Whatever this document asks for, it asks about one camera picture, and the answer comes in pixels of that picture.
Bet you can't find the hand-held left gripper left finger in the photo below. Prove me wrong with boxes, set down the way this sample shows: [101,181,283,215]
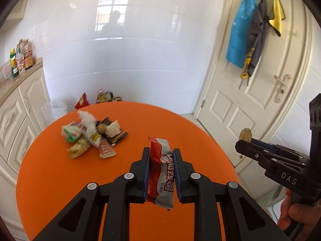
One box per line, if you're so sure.
[33,147,151,241]

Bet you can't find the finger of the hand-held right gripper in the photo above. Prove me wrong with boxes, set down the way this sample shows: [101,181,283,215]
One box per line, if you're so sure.
[235,140,284,167]
[251,138,310,161]

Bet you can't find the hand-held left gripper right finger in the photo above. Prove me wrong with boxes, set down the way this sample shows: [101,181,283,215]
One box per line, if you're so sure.
[173,148,293,241]

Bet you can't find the red and white snack wrapper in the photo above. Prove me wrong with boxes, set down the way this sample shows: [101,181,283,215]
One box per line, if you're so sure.
[147,136,175,211]

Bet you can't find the brown peel scrap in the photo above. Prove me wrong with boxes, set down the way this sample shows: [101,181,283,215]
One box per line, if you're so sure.
[239,129,252,142]

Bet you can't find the red checkered sauce sachet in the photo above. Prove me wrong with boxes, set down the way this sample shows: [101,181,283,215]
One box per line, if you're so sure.
[99,139,117,158]

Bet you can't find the person's right hand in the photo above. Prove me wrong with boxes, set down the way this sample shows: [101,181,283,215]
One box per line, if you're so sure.
[277,189,321,239]

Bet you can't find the black foil wrapper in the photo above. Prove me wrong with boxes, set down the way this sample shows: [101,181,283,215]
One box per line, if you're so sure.
[95,117,129,146]

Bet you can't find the white panel door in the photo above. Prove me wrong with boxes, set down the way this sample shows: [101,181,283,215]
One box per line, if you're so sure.
[193,0,314,174]

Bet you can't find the crumpled white paper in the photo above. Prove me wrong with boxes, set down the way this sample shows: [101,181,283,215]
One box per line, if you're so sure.
[105,120,121,137]

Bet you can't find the black and yellow wrapper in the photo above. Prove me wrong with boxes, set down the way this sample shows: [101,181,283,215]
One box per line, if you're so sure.
[88,133,102,146]

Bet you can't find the pale yellow snack packet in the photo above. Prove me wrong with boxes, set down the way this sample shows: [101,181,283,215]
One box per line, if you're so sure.
[66,137,91,159]

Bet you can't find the fluffy crumpled white tissue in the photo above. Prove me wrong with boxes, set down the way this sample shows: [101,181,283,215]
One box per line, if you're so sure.
[76,110,97,133]

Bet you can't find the green and white wrapper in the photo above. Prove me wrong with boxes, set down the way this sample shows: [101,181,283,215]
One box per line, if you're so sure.
[61,122,87,142]

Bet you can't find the yellow cooking oil bottle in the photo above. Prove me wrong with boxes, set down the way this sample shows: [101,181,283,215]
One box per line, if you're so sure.
[97,89,108,104]

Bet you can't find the red snack bag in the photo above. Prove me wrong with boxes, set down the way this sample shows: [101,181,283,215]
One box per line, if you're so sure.
[74,93,90,109]

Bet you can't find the white plastic bag on floor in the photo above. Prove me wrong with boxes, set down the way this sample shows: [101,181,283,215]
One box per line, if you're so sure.
[51,100,68,119]

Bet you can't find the grey apron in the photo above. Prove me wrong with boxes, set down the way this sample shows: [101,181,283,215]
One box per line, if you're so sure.
[238,0,270,89]

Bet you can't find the blue apron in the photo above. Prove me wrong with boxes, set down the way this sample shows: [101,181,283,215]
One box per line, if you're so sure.
[226,0,257,68]

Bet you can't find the clear plastic floor container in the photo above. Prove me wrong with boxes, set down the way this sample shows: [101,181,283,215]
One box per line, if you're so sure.
[41,102,54,126]

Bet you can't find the yellow cleaning cloth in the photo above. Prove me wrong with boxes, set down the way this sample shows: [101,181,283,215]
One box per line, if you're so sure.
[268,0,286,37]

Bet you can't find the cream base cabinet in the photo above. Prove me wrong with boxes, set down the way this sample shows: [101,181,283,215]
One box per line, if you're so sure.
[0,56,53,231]

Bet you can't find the cream lattice door cabinet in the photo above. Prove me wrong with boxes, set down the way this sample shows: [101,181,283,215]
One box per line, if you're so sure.
[0,0,30,31]

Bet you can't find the metal door handle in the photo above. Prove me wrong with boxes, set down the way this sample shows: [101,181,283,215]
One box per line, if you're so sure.
[273,74,292,103]

